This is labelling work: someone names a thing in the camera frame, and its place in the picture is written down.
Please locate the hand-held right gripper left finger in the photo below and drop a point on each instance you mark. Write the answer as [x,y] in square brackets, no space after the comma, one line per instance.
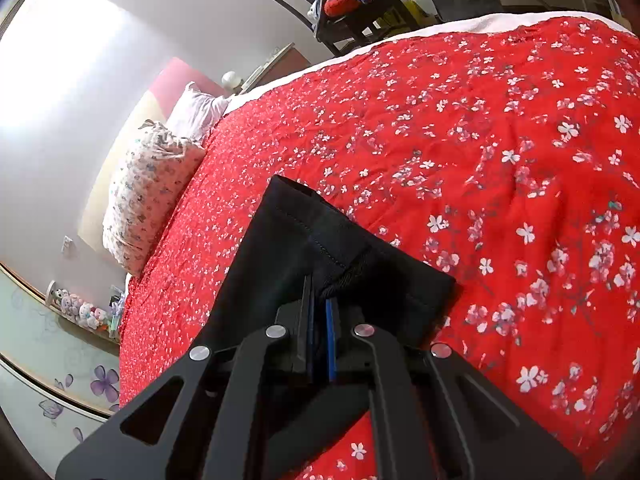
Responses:
[310,327]

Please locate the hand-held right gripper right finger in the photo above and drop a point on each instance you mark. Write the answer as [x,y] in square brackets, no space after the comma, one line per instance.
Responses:
[332,340]

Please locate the black pants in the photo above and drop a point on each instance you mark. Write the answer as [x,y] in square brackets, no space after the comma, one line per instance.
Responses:
[300,240]

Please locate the floral patterned pillow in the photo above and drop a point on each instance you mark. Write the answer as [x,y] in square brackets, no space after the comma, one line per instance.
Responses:
[145,195]

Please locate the row of plush toys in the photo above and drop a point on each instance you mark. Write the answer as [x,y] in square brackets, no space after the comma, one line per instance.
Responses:
[80,310]

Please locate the red floral bedspread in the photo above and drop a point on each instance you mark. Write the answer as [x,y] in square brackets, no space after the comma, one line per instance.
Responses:
[450,135]

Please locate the pale pink pillow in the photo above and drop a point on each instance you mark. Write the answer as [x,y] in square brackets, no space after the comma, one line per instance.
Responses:
[192,115]

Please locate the round white lamp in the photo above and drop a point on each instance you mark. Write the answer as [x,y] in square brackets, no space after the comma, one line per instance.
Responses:
[230,80]

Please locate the floral sliding door wardrobe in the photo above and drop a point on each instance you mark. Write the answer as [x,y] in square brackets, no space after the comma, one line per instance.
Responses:
[45,340]

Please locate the wooden nightstand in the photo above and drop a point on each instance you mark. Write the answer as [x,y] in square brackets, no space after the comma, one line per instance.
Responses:
[285,62]

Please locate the pink and cream headboard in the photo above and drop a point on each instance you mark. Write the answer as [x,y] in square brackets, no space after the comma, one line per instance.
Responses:
[135,115]

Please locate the red plush item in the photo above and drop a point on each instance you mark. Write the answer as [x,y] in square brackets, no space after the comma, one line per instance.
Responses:
[342,2]

